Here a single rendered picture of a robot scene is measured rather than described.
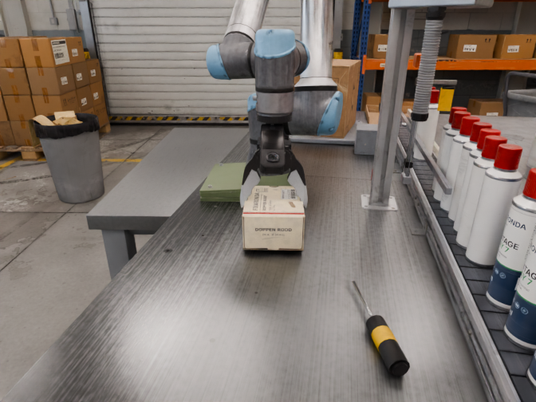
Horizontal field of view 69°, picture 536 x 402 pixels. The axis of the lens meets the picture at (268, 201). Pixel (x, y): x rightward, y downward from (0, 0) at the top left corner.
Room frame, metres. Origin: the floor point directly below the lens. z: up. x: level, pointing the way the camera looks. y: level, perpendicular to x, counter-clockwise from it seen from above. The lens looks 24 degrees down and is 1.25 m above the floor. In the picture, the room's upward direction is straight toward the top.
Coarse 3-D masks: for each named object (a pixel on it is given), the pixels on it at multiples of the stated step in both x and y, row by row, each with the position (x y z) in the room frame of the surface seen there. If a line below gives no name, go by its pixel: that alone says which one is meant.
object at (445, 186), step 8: (408, 128) 1.22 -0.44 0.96; (416, 136) 1.10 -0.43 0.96; (416, 144) 1.06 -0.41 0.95; (424, 152) 0.95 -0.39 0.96; (432, 160) 0.88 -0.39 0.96; (432, 168) 0.84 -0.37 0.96; (440, 176) 0.78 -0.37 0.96; (440, 184) 0.75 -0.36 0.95; (448, 184) 0.73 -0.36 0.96; (448, 192) 0.71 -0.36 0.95
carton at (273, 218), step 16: (256, 192) 0.80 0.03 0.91; (272, 192) 0.80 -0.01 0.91; (288, 192) 0.80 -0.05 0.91; (256, 208) 0.72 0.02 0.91; (272, 208) 0.72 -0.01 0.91; (288, 208) 0.72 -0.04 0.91; (256, 224) 0.68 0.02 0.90; (272, 224) 0.68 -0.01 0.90; (288, 224) 0.68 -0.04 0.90; (304, 224) 0.68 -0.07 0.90; (256, 240) 0.68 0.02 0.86; (272, 240) 0.68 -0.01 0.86; (288, 240) 0.68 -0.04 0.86
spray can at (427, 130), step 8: (432, 96) 1.13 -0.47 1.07; (432, 104) 1.13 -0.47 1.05; (432, 112) 1.12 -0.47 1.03; (432, 120) 1.12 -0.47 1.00; (424, 128) 1.13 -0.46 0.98; (432, 128) 1.12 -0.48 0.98; (424, 136) 1.13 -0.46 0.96; (432, 136) 1.12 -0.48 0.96; (424, 144) 1.12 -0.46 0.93; (432, 144) 1.13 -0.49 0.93; (416, 152) 1.14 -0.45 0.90; (424, 160) 1.12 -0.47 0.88
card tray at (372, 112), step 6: (366, 108) 2.02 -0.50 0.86; (372, 108) 2.09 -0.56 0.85; (378, 108) 2.08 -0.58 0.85; (402, 108) 2.06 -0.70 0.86; (408, 108) 2.06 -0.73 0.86; (366, 114) 1.98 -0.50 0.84; (372, 114) 2.03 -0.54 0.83; (378, 114) 2.03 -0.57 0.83; (372, 120) 1.88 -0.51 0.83; (378, 120) 1.88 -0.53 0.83
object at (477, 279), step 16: (400, 128) 1.53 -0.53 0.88; (416, 160) 1.13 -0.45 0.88; (432, 176) 0.99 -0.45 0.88; (432, 192) 0.88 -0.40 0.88; (432, 208) 0.79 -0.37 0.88; (448, 224) 0.71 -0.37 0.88; (448, 240) 0.65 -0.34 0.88; (464, 256) 0.59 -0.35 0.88; (464, 272) 0.54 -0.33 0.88; (480, 272) 0.54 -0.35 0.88; (480, 288) 0.50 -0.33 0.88; (480, 304) 0.46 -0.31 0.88; (496, 320) 0.43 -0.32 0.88; (496, 336) 0.40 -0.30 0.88; (512, 352) 0.37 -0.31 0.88; (528, 352) 0.37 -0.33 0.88; (512, 368) 0.34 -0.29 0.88; (528, 384) 0.32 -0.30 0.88; (528, 400) 0.30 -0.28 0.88
